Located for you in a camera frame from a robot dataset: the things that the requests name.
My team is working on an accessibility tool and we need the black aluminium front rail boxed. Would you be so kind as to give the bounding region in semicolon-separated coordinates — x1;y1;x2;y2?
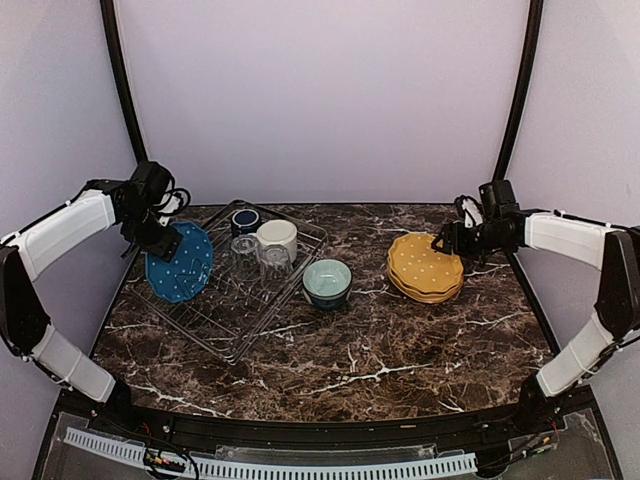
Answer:
54;384;596;456

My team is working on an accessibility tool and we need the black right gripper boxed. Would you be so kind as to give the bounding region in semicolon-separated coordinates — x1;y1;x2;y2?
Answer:
432;221;509;261

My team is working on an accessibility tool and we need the green ribbed ceramic bowl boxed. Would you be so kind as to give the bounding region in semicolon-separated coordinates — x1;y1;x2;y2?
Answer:
302;259;353;311

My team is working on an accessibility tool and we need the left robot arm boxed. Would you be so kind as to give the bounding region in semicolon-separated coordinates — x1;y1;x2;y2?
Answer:
1;162;453;397

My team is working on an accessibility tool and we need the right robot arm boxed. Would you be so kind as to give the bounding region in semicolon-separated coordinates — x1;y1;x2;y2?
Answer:
432;180;639;434

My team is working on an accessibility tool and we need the white slotted cable duct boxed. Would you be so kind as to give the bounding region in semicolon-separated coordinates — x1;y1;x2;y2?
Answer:
63;427;478;479

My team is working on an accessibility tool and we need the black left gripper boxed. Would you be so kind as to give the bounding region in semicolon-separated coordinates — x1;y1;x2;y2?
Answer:
124;204;183;262

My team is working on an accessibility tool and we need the white ribbed ceramic mug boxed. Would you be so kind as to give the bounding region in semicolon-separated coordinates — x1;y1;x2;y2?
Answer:
255;219;298;263

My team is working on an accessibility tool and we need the wire dish rack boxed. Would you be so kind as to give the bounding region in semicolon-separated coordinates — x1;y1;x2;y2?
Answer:
129;200;327;364

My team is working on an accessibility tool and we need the blue polka dot plate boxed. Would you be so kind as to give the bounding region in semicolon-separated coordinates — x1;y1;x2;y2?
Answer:
145;222;214;304

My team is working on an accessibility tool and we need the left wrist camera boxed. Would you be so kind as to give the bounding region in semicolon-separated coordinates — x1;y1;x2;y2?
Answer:
131;161;191;218

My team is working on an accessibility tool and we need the dark blue ceramic mug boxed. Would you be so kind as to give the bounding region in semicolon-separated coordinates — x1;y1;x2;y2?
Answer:
230;208;262;238

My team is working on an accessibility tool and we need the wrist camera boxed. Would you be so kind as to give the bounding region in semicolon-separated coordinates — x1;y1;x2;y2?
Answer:
131;161;191;218
454;195;485;228

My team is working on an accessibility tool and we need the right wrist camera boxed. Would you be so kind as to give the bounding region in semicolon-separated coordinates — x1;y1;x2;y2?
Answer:
454;195;485;228

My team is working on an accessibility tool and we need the yellow polka dot plate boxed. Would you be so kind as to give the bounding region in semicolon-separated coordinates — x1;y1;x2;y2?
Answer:
387;233;464;296

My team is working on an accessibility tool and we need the clear plastic tumbler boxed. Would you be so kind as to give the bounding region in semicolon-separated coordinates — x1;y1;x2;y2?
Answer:
258;245;292;290

